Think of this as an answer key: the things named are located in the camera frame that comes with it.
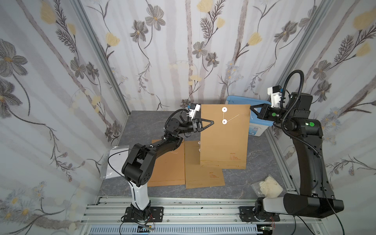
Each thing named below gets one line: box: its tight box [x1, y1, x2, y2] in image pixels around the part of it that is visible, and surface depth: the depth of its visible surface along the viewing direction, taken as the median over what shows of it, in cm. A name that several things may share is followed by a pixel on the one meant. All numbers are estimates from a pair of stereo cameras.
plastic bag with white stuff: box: [251, 173, 284, 198], surface depth 83 cm
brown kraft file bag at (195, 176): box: [184, 140, 226, 189], surface depth 89 cm
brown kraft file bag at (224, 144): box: [199, 104, 251, 170], surface depth 72 cm
